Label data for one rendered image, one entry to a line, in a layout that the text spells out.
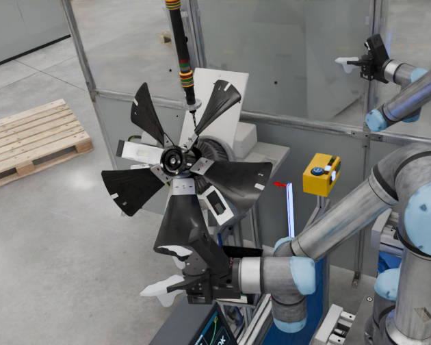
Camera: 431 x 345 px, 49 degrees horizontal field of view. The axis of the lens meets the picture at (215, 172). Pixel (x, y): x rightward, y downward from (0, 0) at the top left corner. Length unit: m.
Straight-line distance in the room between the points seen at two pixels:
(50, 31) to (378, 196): 6.73
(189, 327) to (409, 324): 0.49
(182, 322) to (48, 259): 2.32
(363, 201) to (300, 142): 1.44
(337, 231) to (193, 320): 0.41
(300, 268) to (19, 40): 6.56
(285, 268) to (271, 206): 1.81
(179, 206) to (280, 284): 0.89
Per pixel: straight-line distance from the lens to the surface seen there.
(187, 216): 1.81
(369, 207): 1.02
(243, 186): 1.69
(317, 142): 2.39
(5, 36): 7.17
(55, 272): 3.35
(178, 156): 1.77
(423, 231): 0.85
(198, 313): 1.22
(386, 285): 1.24
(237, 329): 2.62
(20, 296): 3.32
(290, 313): 1.05
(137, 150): 2.08
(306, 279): 0.98
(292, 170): 2.55
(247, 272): 0.98
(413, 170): 0.90
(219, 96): 1.80
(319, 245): 1.08
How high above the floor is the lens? 2.20
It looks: 36 degrees down
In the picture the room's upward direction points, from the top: 9 degrees counter-clockwise
